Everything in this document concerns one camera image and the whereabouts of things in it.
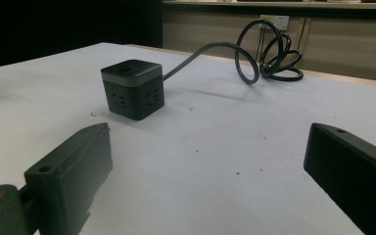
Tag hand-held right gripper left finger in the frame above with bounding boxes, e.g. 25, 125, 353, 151
23, 121, 114, 235

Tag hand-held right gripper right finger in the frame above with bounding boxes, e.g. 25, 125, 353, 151
303, 121, 376, 235

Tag white wall socket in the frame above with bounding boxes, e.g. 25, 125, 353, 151
259, 14, 290, 31

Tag black cube power strip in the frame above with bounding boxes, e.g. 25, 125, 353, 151
100, 59, 165, 121

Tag black power cable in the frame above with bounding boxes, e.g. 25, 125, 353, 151
162, 19, 305, 86

